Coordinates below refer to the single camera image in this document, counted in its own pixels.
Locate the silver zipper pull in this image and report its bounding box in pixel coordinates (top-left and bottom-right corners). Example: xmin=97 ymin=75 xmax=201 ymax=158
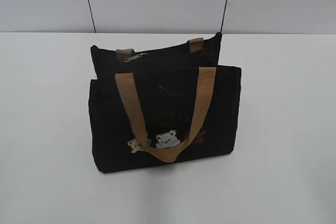
xmin=124 ymin=53 xmax=148 ymax=63

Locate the black canvas tote bag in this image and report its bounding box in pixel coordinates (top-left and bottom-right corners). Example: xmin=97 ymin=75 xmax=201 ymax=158
xmin=88 ymin=33 xmax=242 ymax=173

